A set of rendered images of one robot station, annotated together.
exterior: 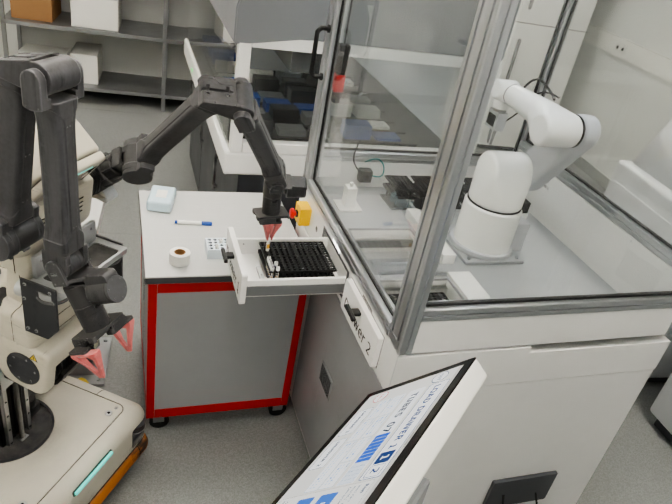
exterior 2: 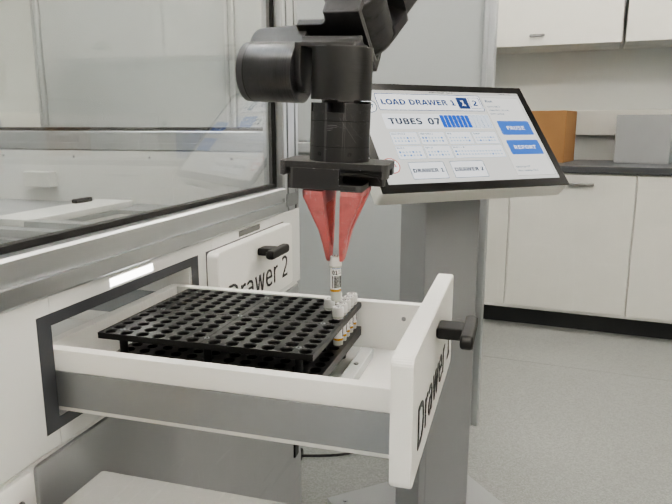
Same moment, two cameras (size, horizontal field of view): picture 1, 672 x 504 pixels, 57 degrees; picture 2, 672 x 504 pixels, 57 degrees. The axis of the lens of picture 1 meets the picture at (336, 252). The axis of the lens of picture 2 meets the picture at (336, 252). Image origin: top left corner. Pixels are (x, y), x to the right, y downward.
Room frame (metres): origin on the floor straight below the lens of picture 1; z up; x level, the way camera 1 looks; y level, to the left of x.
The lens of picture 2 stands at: (2.14, 0.60, 1.10)
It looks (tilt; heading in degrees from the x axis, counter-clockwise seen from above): 11 degrees down; 219
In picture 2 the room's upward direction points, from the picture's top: straight up
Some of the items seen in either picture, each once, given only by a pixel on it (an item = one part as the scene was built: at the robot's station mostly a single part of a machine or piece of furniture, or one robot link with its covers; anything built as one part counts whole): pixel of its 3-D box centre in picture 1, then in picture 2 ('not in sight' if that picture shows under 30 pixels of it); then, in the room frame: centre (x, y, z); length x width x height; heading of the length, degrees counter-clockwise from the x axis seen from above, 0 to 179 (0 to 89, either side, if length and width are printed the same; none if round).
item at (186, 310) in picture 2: (296, 263); (240, 344); (1.72, 0.12, 0.87); 0.22 x 0.18 x 0.06; 113
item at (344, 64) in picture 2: (274, 188); (336, 74); (1.68, 0.22, 1.15); 0.07 x 0.06 x 0.07; 108
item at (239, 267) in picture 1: (235, 263); (427, 359); (1.64, 0.31, 0.87); 0.29 x 0.02 x 0.11; 23
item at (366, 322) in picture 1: (360, 320); (255, 269); (1.48, -0.11, 0.87); 0.29 x 0.02 x 0.11; 23
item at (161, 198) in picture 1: (161, 198); not in sight; (2.13, 0.72, 0.78); 0.15 x 0.10 x 0.04; 11
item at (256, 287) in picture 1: (298, 264); (233, 347); (1.72, 0.11, 0.86); 0.40 x 0.26 x 0.06; 113
